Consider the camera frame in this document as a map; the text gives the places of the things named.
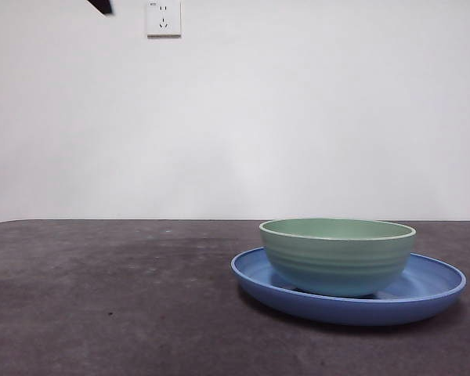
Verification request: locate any green ribbed bowl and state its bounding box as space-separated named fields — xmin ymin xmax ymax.
xmin=258 ymin=218 xmax=418 ymax=298

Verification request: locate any blue round plate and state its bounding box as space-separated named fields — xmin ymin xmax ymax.
xmin=230 ymin=247 xmax=468 ymax=327

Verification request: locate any white wall socket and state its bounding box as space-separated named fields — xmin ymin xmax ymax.
xmin=146 ymin=0 xmax=183 ymax=39

